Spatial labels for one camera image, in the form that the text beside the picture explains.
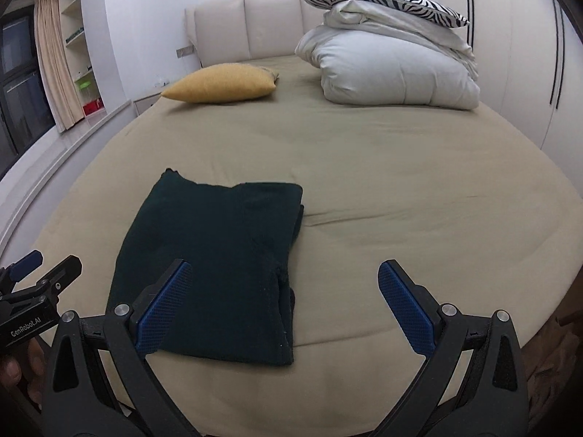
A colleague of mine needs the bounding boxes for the person's left hand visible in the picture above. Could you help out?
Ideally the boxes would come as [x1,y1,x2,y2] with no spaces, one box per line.
[0,337,48,391]

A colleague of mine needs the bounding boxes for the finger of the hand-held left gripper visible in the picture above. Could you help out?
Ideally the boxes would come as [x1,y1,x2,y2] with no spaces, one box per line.
[8,251,45,284]
[25,255,84,305]

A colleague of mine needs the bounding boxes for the white wall shelf unit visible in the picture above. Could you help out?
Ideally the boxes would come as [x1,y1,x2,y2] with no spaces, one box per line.
[58,0,109,120]

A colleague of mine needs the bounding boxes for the white window ledge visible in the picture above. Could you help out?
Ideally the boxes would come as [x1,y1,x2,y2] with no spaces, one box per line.
[0,93,164,249]

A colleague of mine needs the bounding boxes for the cream padded headboard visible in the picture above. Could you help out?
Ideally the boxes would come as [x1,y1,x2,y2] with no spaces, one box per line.
[184,0,329,70]

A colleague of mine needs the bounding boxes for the dark window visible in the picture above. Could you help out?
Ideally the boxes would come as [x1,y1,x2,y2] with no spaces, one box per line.
[0,4,58,179]

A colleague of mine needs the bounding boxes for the white wardrobe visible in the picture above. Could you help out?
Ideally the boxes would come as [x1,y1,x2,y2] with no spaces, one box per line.
[436,0,583,185]

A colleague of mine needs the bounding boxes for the beige bed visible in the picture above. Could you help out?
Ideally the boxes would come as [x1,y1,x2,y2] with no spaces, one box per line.
[0,54,580,437]

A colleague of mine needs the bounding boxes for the dark green knit sweater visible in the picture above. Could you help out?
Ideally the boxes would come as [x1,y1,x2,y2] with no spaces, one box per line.
[108,168,305,367]

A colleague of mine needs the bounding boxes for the white folded duvet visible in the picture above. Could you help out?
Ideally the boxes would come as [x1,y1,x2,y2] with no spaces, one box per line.
[294,0,482,110]

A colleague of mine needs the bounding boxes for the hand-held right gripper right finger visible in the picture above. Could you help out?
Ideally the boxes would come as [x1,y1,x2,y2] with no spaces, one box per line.
[371,259,532,437]

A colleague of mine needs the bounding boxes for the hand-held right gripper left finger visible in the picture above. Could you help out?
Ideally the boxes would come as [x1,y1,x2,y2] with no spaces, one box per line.
[40,259,202,437]

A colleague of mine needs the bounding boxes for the yellow pillow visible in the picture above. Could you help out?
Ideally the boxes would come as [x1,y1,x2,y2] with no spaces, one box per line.
[160,63,279,103]

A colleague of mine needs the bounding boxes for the beige curtain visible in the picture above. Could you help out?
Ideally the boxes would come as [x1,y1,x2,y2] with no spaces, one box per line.
[34,0,87,135]

